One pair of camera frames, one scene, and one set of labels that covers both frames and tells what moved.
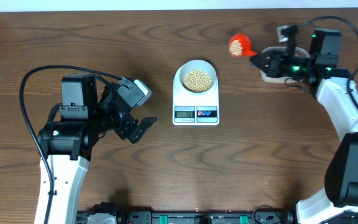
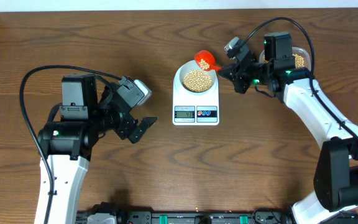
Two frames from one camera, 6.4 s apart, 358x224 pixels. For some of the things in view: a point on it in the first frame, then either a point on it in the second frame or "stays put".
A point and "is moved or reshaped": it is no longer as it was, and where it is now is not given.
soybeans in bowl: [197, 81] stays put
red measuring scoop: [240, 45] is moved or reshaped
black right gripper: [273, 67] -> [236, 76]
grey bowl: [197, 76] stays put
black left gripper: [124, 127] stays put
